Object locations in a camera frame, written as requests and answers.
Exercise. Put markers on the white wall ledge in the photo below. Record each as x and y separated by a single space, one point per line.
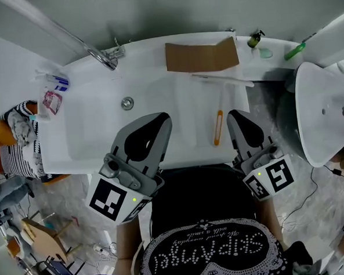
275 65

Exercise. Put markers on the pink packet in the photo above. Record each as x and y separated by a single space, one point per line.
53 102

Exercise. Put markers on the white bathtub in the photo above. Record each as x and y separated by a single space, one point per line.
145 77

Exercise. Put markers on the person's left forearm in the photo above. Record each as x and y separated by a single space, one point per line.
127 241

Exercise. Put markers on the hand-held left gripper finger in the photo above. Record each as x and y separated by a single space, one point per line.
166 140
119 137

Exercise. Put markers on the white oval basin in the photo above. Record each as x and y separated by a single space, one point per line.
321 101

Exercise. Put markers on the grey crumpled cloth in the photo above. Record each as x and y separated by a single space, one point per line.
21 128

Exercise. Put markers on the person in black shirt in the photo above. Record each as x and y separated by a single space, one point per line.
201 196

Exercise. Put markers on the white power strip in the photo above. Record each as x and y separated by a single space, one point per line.
97 248

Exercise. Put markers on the white teal tube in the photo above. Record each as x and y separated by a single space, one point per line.
43 117

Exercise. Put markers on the person's right forearm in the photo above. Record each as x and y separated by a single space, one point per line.
265 215

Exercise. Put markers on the bright green bottle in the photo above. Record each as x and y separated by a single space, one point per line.
294 51

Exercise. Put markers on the black white knit cloth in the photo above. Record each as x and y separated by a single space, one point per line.
15 161

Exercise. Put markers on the pale green soap dish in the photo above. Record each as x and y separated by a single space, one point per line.
265 53

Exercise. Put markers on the chrome faucet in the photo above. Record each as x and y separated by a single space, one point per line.
104 58

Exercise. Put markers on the brown cardboard sheet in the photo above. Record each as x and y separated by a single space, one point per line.
199 56

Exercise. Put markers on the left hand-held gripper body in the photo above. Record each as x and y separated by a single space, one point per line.
106 199

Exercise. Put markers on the clear plastic wrapper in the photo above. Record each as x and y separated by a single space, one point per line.
41 73

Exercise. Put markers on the white blue toothpaste tube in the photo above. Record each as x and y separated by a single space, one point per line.
59 82

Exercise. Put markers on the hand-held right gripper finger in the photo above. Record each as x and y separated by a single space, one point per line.
265 138
233 136

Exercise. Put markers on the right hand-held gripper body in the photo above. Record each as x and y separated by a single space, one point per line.
279 174

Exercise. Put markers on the dark green pump bottle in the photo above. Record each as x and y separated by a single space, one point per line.
254 40

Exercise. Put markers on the chrome sink drain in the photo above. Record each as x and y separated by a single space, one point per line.
127 103

